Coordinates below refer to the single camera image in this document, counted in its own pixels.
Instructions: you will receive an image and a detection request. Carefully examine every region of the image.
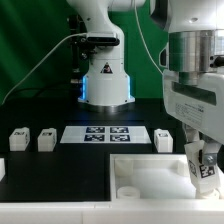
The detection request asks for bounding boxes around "white cable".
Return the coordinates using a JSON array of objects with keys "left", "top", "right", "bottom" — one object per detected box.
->
[
  {"left": 1, "top": 32, "right": 88, "bottom": 106},
  {"left": 133, "top": 0, "right": 166, "bottom": 76}
]

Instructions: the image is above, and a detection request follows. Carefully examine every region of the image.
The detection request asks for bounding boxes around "white sheet with tags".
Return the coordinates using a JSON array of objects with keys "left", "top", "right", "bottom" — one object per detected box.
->
[{"left": 60, "top": 126, "right": 151, "bottom": 144}]

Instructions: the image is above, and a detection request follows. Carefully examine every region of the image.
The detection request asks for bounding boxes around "white left fence block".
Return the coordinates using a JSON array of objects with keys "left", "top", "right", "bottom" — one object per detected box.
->
[{"left": 0, "top": 158, "right": 5, "bottom": 182}]

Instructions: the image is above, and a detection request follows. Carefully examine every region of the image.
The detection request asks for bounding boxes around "white front fence wall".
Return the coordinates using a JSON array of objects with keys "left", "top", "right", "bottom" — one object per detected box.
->
[{"left": 0, "top": 200, "right": 224, "bottom": 224}]

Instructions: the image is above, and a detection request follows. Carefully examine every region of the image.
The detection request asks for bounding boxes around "white cable right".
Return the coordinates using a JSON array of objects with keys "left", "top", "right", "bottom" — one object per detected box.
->
[{"left": 133, "top": 0, "right": 166, "bottom": 76}]

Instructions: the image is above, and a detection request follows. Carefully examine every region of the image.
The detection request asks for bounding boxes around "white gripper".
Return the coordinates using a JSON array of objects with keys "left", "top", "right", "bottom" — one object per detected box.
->
[{"left": 163, "top": 70, "right": 224, "bottom": 166}]

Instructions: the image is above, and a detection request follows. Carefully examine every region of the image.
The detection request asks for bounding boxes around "white cable left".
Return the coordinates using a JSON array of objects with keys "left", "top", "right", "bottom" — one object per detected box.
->
[{"left": 1, "top": 32, "right": 88, "bottom": 106}]

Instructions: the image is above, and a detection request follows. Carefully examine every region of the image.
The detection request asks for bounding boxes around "white square table top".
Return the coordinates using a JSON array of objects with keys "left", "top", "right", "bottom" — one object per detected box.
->
[{"left": 110, "top": 154, "right": 197, "bottom": 201}]

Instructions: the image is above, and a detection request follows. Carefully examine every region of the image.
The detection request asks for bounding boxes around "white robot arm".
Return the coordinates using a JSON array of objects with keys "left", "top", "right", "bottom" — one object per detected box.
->
[{"left": 67, "top": 0, "right": 224, "bottom": 165}]

